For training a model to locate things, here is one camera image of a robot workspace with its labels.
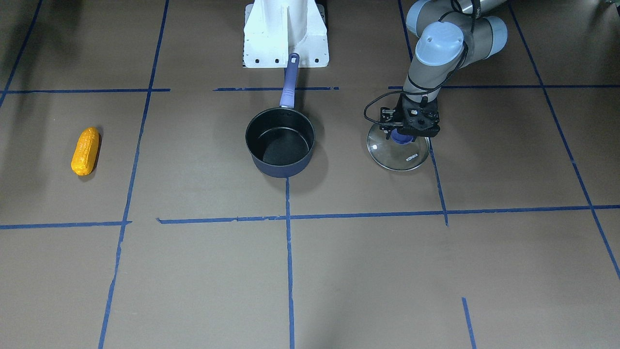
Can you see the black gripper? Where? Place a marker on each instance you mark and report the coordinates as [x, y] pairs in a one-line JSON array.
[[387, 116]]

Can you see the glass pot lid blue knob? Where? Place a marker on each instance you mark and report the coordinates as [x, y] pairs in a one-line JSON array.
[[397, 152]]

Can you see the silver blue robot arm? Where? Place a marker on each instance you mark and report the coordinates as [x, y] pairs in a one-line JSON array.
[[451, 34]]

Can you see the yellow corn cob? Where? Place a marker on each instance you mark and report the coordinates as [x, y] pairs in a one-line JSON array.
[[87, 147]]

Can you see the dark blue saucepan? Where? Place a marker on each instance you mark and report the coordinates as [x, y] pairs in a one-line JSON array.
[[281, 140]]

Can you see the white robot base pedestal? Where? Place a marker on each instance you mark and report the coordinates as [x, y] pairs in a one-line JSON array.
[[274, 29]]

